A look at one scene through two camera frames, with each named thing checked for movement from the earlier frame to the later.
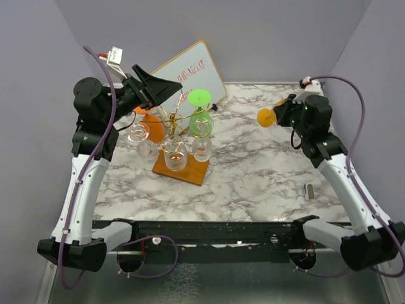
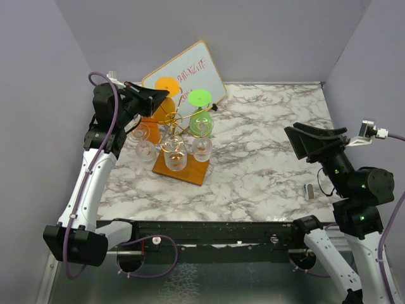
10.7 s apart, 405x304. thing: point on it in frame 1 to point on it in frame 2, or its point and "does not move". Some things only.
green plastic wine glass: (200, 124) does not move
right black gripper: (283, 109) to (307, 140)
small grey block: (309, 192) does not move
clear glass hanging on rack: (202, 149) does not move
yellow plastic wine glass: (266, 117) to (165, 113)
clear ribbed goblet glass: (174, 156) does not move
